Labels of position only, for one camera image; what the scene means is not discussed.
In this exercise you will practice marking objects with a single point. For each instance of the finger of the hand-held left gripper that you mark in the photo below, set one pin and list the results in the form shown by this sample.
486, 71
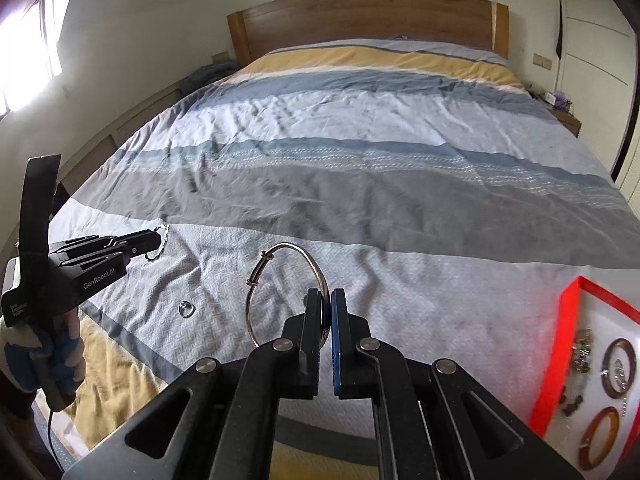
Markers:
100, 256
140, 240

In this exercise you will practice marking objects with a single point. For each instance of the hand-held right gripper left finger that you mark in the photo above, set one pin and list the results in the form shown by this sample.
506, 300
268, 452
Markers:
312, 320

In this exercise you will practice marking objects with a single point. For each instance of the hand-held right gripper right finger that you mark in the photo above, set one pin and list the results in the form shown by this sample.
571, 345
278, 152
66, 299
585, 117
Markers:
336, 340

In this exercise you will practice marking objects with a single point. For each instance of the thin silver bangle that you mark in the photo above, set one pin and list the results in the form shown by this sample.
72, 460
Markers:
248, 312

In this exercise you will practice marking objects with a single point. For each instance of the red box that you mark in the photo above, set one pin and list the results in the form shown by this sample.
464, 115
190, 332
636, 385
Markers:
550, 360

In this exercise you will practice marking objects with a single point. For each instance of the amber bangle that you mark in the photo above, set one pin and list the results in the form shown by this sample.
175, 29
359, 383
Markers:
587, 435

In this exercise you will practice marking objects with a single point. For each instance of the dark brown bangle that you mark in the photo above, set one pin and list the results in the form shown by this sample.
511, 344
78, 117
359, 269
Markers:
607, 360

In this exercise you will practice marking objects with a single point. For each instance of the person's left hand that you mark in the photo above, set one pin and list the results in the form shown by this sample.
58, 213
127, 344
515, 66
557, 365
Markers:
65, 355

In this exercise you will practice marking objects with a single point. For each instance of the low wooden shelf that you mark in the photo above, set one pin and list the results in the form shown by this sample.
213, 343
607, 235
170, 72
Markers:
125, 120

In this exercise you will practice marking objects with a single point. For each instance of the blue cloth pile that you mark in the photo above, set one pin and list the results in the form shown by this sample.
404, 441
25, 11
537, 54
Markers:
210, 75

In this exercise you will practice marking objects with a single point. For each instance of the bright window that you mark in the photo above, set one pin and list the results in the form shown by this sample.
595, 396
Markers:
25, 50

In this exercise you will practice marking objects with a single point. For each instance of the wooden headboard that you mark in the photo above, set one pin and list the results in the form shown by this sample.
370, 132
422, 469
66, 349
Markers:
370, 15

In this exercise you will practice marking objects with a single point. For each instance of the wooden nightstand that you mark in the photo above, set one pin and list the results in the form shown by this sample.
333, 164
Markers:
567, 121

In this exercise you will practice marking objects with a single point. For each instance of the purple item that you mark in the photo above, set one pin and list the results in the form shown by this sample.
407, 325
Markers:
556, 99

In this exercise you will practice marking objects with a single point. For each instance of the white wardrobe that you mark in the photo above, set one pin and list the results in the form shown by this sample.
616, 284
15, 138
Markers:
590, 35

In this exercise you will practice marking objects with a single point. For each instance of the wall socket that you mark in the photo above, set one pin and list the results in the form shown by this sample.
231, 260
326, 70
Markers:
220, 55
542, 61

